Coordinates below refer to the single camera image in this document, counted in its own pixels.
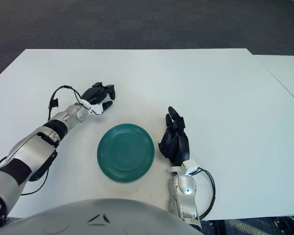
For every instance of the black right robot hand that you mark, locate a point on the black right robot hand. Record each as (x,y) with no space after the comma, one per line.
(177,147)

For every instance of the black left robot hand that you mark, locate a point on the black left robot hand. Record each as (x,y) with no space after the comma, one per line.
(94,94)

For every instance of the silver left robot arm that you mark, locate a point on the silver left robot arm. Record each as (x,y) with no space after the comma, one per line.
(27,151)

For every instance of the green round plate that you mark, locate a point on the green round plate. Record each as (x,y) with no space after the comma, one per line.
(126,153)

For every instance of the black table leg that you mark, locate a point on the black table leg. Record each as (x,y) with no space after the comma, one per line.
(219,228)

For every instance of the grey robot torso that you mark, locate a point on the grey robot torso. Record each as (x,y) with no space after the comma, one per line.
(63,220)

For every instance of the black table caster foot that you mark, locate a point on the black table caster foot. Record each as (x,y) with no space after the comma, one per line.
(285,226)

